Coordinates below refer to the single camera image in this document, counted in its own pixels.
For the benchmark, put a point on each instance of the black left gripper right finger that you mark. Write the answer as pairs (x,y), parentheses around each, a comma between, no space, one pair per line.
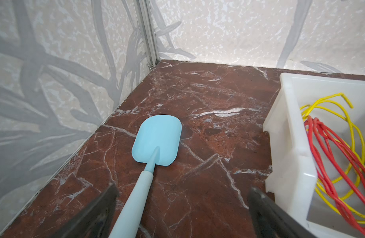
(270,221)

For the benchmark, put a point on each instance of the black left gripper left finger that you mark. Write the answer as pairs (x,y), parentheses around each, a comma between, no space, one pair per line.
(95,220)

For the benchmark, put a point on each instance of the white plastic bin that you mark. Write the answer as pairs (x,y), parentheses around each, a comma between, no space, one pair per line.
(293,178)

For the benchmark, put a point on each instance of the light blue toy shovel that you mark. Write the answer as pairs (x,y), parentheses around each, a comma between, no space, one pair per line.
(156,143)

